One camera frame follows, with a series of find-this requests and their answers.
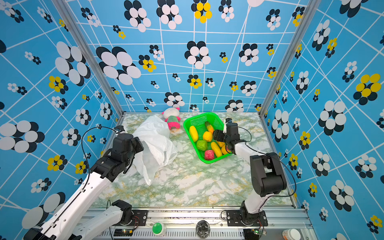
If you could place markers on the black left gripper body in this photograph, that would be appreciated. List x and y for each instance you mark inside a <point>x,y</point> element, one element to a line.
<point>137,148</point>

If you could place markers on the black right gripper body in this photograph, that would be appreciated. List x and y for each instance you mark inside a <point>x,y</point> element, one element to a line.
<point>222,137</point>

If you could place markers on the yellow red peach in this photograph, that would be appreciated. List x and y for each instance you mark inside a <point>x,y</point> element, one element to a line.
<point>225,150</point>

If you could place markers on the long yellow fruit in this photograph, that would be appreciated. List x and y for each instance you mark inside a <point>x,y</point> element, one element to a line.
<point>216,149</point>

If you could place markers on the green orange mango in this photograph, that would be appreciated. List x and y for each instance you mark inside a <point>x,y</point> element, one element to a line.
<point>209,127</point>

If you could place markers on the small yellow fruit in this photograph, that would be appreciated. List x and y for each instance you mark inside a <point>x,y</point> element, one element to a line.
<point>208,136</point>

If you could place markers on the red lychee fruit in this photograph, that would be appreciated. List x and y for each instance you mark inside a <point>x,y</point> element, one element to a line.
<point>209,155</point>

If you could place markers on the green lime fruit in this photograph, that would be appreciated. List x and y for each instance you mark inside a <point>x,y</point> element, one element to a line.
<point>202,145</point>

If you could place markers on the white plastic bag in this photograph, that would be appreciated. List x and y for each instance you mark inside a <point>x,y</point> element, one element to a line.
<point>159,150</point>

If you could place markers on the yellow lemon fruit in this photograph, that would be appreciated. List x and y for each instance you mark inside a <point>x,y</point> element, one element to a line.
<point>194,134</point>

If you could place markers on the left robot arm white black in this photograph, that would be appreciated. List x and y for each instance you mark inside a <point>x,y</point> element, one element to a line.
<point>64,224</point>

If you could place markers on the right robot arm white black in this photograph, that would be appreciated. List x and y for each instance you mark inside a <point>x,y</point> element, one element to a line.
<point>267,174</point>

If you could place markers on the green plastic mesh basket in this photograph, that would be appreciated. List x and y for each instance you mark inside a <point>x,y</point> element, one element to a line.
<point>199,122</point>

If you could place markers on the pink white plush toy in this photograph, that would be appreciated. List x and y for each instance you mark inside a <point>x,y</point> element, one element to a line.
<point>171,116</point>

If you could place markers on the green push button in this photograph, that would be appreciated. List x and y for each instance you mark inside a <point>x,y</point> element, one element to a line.
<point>159,229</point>

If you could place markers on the round silver knob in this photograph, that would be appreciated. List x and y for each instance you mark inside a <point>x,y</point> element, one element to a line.
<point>203,229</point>

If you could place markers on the white orange container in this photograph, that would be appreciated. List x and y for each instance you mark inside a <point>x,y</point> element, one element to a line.
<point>291,234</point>

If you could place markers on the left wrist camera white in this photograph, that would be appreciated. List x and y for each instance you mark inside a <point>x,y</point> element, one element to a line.
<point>119,129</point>

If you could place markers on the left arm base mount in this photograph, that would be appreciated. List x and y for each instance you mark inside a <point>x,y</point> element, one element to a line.
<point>136,217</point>

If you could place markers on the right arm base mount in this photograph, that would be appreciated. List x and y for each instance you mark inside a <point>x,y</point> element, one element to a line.
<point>242,218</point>

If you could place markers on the aluminium front rail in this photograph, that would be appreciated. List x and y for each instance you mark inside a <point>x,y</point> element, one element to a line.
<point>181,225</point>

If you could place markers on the aluminium frame post right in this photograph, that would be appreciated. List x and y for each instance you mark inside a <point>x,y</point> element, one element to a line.
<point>288,57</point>

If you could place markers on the aluminium frame post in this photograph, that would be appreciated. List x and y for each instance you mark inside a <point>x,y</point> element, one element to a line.
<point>65,12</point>
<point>288,57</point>

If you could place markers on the aluminium frame post left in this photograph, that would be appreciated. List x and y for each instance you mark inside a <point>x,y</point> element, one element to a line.
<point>65,12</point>

